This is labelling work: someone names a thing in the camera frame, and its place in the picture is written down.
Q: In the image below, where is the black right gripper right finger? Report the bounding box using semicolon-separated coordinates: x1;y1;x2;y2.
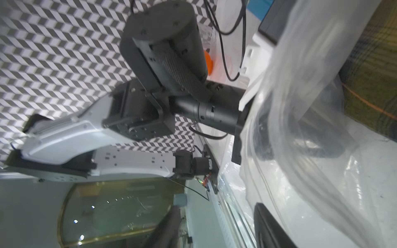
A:
254;203;297;248

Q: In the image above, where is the orange plastic bowl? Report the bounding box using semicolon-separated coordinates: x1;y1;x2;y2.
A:
204;51;214;75

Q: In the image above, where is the yellow plaid shirt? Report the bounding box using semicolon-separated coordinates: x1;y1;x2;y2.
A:
339;1;397;141

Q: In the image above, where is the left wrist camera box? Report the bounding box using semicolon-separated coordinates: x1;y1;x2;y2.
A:
238;1;296;111

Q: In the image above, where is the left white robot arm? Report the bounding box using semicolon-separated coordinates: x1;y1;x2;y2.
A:
5;1;250;182

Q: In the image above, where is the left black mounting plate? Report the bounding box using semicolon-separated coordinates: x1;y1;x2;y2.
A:
203;145;219;195

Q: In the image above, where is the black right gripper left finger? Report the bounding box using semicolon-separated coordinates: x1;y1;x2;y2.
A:
143;206;182;248

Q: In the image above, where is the clear plastic vacuum bag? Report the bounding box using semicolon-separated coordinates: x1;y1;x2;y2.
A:
223;1;397;248

